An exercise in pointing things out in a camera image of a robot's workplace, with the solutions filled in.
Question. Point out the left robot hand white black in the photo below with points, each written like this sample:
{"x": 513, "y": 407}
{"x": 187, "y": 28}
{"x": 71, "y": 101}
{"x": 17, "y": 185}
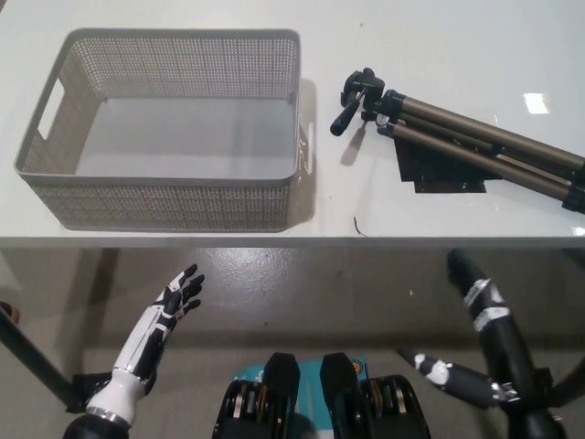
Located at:
{"x": 155, "y": 327}

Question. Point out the bronze and black camera tripod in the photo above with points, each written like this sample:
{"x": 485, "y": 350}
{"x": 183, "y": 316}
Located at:
{"x": 457, "y": 120}

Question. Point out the black tape patch on desk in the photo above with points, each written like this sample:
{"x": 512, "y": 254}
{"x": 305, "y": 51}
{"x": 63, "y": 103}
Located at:
{"x": 425, "y": 176}

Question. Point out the dark metal table leg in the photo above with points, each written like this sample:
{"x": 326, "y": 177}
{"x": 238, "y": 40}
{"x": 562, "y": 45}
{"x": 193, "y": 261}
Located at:
{"x": 32, "y": 352}

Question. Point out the grey perforated plastic basket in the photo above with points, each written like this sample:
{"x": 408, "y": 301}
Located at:
{"x": 183, "y": 201}

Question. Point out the brown and black round caster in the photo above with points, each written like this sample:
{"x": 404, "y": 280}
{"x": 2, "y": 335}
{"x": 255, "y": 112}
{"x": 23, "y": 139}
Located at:
{"x": 11, "y": 312}

